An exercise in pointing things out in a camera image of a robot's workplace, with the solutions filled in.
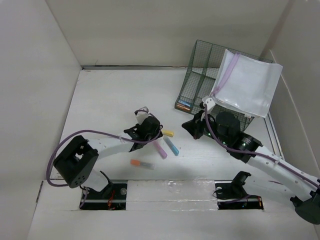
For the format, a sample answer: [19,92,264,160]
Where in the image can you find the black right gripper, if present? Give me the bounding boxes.
[181,109,230,146]

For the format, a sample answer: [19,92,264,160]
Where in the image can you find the yellow highlighter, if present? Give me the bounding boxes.
[161,130,174,138]

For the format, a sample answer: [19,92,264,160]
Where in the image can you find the blue capped highlighter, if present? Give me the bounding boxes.
[178,100,191,108]

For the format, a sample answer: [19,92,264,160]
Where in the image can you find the pink purple highlighter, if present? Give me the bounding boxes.
[153,141,168,159]

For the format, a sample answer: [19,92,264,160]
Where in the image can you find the orange grey highlighter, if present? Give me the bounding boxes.
[130,159,155,170]

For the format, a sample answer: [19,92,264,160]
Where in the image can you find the clear purple zipper pouch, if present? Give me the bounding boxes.
[209,54,283,118]

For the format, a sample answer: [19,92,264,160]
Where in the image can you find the clear zipper document pouch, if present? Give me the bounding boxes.
[212,49,240,96]

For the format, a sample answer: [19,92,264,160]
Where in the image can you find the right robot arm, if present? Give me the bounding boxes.
[181,110,320,225]

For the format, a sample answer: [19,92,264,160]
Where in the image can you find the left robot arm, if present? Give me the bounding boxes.
[53,115,163,199]

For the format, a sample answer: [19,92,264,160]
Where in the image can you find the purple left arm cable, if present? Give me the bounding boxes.
[46,107,163,208]

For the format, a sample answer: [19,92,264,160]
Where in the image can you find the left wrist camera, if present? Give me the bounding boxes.
[134,106,150,125]

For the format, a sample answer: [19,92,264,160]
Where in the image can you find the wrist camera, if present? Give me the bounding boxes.
[134,106,150,125]
[202,95,216,110]

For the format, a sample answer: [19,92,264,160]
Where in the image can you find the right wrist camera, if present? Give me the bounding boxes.
[202,95,216,110]

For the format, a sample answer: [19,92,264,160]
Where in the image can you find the green wire mesh organizer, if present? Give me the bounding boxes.
[174,39,273,133]

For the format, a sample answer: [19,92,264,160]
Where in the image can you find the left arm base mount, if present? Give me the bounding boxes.
[79,171,128,211]

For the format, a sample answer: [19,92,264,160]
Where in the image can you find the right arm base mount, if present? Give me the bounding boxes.
[212,171,264,210]

